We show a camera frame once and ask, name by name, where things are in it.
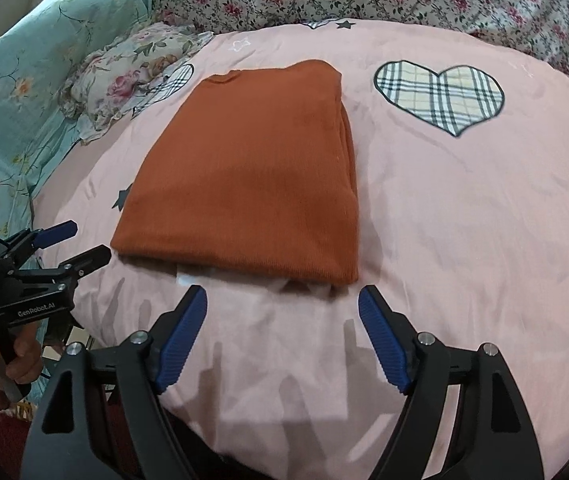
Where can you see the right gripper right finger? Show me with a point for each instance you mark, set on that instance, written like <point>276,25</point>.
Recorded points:
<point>492,436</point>

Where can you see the orange knit sweater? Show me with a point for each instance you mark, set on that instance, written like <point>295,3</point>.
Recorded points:
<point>255,173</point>

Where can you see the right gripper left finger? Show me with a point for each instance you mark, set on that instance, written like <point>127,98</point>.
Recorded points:
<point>70,436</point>

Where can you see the teal floral bed sheet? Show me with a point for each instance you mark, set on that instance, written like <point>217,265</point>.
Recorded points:
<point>36,57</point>

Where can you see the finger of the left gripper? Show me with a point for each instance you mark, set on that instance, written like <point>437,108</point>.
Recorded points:
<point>87,262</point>
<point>44,238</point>

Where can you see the pastel floral pillow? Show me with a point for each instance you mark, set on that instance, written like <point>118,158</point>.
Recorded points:
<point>121,77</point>

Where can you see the person's left hand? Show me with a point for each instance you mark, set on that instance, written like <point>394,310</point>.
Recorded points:
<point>24,364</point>

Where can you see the pink duvet with hearts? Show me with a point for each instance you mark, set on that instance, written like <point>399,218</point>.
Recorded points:
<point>467,235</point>

